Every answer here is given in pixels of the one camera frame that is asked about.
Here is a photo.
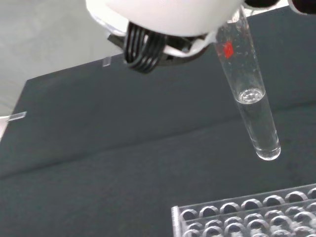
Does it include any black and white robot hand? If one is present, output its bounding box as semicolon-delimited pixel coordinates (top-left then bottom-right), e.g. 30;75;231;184
85;0;316;75

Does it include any clear plastic test tube rack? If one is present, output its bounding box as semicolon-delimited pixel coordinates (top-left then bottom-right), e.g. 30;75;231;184
171;183;316;237

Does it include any black bench cloth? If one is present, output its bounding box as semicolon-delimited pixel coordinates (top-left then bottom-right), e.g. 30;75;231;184
0;6;316;237

